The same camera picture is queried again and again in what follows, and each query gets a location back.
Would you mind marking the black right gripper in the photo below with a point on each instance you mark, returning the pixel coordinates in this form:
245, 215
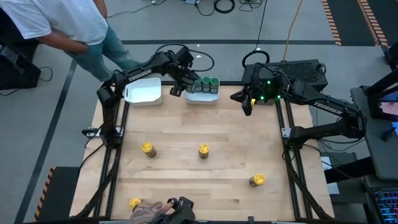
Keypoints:
247, 107

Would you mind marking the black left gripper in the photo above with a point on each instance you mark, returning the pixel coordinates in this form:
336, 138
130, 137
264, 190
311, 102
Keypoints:
182, 70

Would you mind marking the yellow-lid spice jar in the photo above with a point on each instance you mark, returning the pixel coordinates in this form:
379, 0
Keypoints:
135, 203
148, 150
257, 180
203, 151

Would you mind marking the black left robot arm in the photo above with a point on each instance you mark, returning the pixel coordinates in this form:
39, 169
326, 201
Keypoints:
140, 74

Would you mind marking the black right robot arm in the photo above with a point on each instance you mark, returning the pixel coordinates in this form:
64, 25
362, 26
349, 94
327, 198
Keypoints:
326, 107

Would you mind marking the person's forearm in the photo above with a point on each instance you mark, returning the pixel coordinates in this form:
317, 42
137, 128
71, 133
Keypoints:
100, 7
62, 42

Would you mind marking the small yellow gripper marker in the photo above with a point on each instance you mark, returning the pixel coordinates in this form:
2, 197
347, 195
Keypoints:
253, 102

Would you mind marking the white plastic bin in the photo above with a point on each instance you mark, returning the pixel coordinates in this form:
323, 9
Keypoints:
202, 99
144, 93

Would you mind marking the small black connector box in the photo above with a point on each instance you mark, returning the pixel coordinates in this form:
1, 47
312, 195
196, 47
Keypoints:
90, 132

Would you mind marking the black floor mat orange stripes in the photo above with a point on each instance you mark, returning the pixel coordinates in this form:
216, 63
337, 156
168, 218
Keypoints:
348, 18
62, 193

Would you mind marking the black computer monitor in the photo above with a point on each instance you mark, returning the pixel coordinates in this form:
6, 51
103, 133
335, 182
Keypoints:
373, 93

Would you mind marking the person's hand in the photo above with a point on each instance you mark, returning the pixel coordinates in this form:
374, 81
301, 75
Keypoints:
149, 213

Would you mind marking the person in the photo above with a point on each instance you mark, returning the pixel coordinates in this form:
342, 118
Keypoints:
62, 18

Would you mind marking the grey side desk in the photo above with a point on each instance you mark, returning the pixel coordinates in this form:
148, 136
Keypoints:
379, 155

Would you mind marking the black equipment case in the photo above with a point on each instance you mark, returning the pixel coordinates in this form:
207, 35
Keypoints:
18, 71

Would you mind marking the backlit keyboard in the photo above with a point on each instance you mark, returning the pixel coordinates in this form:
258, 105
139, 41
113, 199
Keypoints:
387, 205

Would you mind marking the black aluminium rig frame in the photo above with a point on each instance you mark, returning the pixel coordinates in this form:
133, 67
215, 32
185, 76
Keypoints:
166, 83

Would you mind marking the white metal bracket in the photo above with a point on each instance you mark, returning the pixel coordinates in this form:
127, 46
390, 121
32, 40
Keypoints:
286, 132

